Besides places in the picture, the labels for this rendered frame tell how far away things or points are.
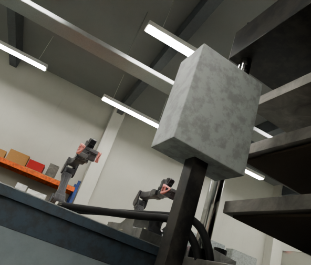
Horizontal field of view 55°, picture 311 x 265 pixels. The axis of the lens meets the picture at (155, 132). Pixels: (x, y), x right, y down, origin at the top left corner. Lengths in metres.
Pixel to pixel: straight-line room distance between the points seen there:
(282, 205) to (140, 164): 6.82
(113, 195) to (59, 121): 2.19
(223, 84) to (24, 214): 0.84
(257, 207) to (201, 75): 0.51
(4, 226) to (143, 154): 6.82
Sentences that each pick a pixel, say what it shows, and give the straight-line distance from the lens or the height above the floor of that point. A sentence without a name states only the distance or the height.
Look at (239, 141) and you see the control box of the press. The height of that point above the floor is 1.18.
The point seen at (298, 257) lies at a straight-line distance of 1.47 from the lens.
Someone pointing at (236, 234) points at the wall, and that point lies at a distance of 8.99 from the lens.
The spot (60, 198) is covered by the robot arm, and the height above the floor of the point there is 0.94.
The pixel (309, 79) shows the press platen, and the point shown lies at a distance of 1.30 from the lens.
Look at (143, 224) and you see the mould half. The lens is 1.58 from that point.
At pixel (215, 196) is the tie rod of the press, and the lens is 1.29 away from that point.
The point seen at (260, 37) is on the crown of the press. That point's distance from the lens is 1.57.
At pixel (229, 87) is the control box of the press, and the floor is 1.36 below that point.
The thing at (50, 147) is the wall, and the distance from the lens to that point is 7.37.
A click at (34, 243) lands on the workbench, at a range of 1.20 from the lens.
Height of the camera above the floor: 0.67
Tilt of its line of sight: 25 degrees up
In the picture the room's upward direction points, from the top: 20 degrees clockwise
